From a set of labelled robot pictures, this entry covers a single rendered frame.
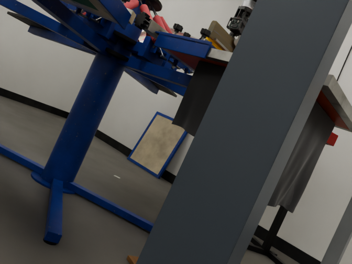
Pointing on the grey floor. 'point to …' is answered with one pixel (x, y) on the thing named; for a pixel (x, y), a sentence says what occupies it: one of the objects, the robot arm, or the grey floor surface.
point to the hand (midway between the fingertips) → (231, 52)
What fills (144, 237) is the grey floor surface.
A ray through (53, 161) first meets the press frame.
